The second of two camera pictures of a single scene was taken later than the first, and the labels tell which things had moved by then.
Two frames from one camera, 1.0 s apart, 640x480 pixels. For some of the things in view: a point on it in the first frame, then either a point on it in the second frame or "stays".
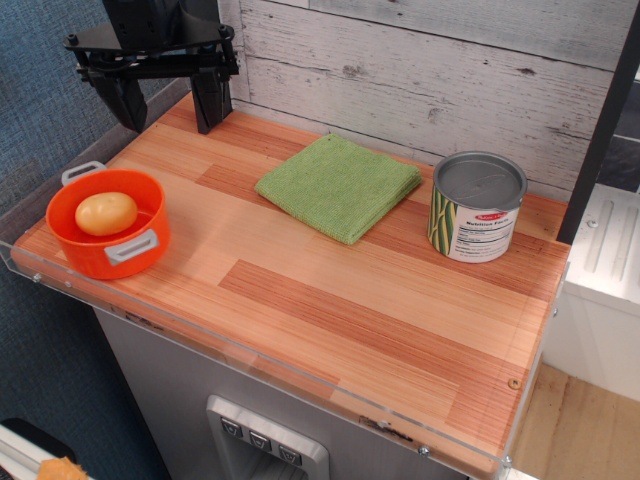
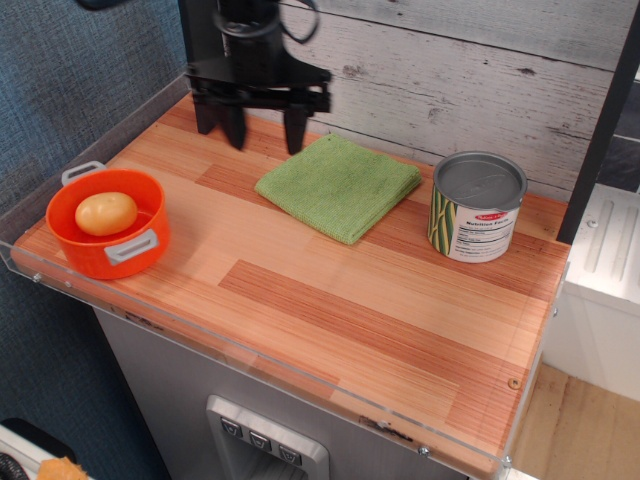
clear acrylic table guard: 277,378 stays
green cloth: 339,187 stays
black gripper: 207,61 → 258,74
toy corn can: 475,202 stays
